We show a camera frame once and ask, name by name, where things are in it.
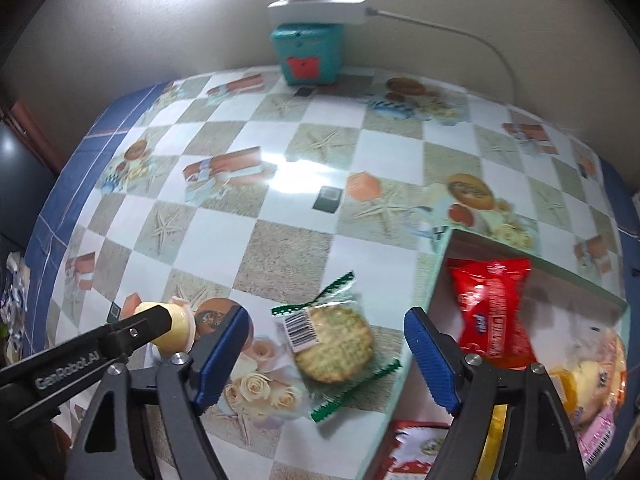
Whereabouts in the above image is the yellow jelly cup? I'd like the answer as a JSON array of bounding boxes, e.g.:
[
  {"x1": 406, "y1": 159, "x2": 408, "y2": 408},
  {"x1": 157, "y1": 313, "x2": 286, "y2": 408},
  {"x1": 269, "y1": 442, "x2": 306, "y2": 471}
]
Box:
[{"x1": 134, "y1": 297, "x2": 196, "y2": 358}]

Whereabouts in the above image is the pink snack packet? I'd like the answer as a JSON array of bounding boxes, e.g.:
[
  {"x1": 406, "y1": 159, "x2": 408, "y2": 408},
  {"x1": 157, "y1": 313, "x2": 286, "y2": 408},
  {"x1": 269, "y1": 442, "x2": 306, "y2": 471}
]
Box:
[{"x1": 576, "y1": 403, "x2": 620, "y2": 479}]

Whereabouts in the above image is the yellow orange snack packet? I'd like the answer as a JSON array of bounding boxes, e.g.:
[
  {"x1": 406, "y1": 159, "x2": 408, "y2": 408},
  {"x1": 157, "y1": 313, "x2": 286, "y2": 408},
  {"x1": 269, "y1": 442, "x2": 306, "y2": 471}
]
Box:
[{"x1": 472, "y1": 372, "x2": 582, "y2": 480}]

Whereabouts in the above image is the clear steamed bun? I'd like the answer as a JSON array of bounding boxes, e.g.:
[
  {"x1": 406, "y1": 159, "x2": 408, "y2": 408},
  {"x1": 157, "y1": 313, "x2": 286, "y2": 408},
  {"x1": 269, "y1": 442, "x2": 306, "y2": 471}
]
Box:
[{"x1": 549, "y1": 327, "x2": 627, "y2": 430}]

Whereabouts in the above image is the red white milk snack packet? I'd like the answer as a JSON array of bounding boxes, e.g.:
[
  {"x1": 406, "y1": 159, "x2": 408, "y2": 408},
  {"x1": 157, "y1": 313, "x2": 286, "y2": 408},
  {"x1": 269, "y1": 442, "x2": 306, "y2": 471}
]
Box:
[{"x1": 378, "y1": 420, "x2": 449, "y2": 480}]

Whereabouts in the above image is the clear green rice cracker pack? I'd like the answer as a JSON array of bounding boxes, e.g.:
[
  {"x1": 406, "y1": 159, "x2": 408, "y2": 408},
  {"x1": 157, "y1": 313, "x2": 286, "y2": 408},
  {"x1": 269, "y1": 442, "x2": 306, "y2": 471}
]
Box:
[{"x1": 271, "y1": 272, "x2": 401, "y2": 424}]

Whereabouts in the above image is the crumpled wrappers pile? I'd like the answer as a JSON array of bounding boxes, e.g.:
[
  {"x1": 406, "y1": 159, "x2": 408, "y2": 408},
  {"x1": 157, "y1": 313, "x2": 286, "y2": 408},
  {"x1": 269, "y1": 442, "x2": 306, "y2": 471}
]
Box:
[{"x1": 1, "y1": 252, "x2": 30, "y2": 364}]

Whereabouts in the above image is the teal white cardboard box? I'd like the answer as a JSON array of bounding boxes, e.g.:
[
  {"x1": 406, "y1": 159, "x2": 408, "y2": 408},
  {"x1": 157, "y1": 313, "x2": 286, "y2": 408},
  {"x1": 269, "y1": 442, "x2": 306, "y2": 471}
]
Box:
[{"x1": 380, "y1": 230, "x2": 627, "y2": 479}]

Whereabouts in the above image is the checkered patterned tablecloth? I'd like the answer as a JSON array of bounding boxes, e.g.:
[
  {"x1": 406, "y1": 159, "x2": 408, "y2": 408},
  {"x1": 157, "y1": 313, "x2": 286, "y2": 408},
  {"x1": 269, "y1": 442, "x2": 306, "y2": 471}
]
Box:
[{"x1": 26, "y1": 67, "x2": 636, "y2": 479}]

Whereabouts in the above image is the teal cube with red sticker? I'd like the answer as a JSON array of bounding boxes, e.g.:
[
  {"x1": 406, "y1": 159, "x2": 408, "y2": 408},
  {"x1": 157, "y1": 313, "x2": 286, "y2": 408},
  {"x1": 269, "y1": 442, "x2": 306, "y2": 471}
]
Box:
[{"x1": 270, "y1": 24, "x2": 344, "y2": 86}]

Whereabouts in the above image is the white power strip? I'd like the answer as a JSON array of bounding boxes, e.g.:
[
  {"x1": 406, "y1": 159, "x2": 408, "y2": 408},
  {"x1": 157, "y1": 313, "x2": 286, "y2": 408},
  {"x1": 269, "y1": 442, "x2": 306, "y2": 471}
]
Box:
[{"x1": 267, "y1": 0, "x2": 370, "y2": 26}]

